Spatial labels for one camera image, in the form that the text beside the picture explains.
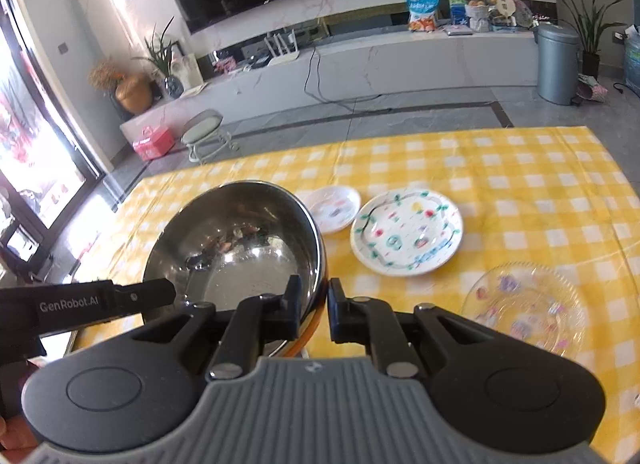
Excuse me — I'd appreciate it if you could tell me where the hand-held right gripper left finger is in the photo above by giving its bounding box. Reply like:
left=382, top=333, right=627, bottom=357
left=131, top=275, right=304, bottom=381

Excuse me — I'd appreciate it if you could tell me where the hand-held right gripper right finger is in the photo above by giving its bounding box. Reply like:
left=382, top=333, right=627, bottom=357
left=327, top=278, right=505, bottom=379

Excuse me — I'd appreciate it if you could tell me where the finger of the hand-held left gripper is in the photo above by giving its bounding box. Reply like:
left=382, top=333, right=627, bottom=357
left=114, top=277, right=177, bottom=319

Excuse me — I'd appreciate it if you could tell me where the stainless steel bowl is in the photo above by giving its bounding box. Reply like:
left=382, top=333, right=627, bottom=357
left=142, top=181, right=328, bottom=357

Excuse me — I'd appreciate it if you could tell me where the small white patterned plate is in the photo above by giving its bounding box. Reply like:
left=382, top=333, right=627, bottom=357
left=299, top=185, right=362, bottom=235

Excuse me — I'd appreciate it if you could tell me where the large white floral plate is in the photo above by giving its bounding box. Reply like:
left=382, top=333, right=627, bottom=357
left=350, top=189, right=464, bottom=276

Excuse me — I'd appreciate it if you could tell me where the pink box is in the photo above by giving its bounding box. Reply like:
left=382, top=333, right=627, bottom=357
left=132, top=126, right=176, bottom=162

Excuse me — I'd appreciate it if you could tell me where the glass sliding door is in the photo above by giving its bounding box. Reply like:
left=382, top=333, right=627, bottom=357
left=0, top=0, right=107, bottom=295

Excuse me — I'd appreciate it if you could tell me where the small padded stool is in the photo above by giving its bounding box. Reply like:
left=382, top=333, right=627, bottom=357
left=181, top=108, right=240, bottom=165

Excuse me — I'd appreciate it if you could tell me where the clear glass patterned plate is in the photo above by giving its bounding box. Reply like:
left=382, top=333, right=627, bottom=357
left=460, top=261, right=591, bottom=358

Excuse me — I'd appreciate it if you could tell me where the gold vase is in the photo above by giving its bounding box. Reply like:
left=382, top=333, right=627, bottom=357
left=90, top=58, right=153, bottom=115

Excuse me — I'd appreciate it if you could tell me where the yellow checkered tablecloth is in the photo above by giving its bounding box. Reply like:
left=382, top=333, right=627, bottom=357
left=70, top=126, right=640, bottom=445

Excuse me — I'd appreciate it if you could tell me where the white paper bag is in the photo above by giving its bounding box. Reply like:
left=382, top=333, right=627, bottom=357
left=172, top=54, right=204, bottom=92

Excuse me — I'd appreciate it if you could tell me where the plant in blue-white vase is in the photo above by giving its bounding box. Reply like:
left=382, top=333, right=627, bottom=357
left=134, top=18, right=187, bottom=97

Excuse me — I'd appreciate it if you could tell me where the white marble media console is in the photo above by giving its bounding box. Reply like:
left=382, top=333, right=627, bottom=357
left=120, top=26, right=556, bottom=145

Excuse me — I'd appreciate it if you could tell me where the white router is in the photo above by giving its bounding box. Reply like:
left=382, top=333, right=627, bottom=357
left=264, top=28, right=301, bottom=67

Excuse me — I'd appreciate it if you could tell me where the blue snack bag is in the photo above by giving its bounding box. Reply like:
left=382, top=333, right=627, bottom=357
left=404, top=0, right=440, bottom=33

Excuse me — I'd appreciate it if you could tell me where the grey trash can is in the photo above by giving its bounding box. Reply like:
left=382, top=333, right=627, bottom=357
left=536, top=22, right=581, bottom=105

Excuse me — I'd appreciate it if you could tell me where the small colourful bag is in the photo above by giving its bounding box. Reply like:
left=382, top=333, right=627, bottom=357
left=577, top=74, right=609, bottom=102

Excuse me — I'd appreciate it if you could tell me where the round hand fan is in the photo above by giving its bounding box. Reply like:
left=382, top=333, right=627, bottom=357
left=487, top=0, right=514, bottom=27

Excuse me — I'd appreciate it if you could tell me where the tall potted plant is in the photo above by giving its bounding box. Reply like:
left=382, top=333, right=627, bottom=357
left=544, top=0, right=631, bottom=80

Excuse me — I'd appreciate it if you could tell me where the black cable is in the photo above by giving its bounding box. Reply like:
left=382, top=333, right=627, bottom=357
left=302, top=46, right=362, bottom=105

